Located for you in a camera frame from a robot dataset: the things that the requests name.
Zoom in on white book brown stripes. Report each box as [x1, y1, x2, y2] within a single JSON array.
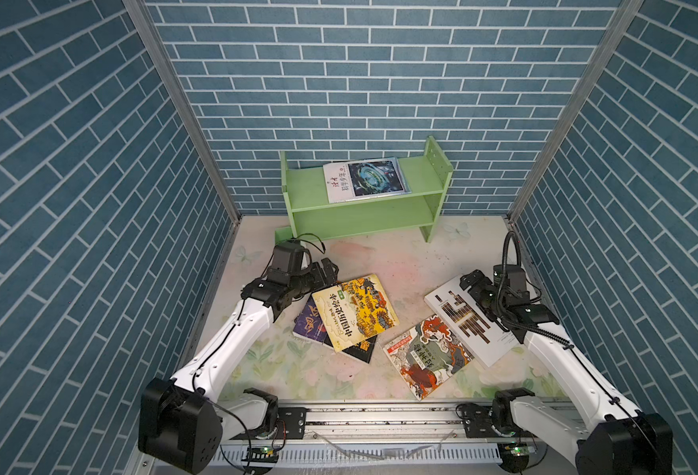
[[424, 277, 518, 367]]

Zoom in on yellow illustrated history book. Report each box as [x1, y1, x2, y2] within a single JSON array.
[[313, 274, 400, 352]]

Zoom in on red green illustrated book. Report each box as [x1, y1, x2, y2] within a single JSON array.
[[383, 316, 473, 401]]

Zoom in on blue galaxy cover book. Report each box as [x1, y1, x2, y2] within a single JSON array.
[[322, 158, 410, 204]]

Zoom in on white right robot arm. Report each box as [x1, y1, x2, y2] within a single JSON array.
[[457, 264, 673, 474]]

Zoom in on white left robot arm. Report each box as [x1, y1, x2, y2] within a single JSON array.
[[137, 239, 339, 474]]

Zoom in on purple book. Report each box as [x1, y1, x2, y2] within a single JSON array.
[[293, 296, 331, 348]]

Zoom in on green shelf rack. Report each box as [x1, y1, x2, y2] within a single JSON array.
[[275, 137, 454, 243]]

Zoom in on black book yellow text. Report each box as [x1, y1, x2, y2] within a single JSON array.
[[342, 336, 378, 364]]

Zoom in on metal base rail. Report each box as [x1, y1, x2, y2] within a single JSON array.
[[137, 400, 629, 475]]

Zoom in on metal corner frame post left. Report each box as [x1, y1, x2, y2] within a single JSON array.
[[123, 0, 240, 227]]

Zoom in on metal corner frame post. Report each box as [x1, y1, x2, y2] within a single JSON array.
[[123, 0, 240, 227], [506, 0, 644, 229]]

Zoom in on metal corner frame post right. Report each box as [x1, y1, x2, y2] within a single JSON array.
[[506, 0, 644, 229]]

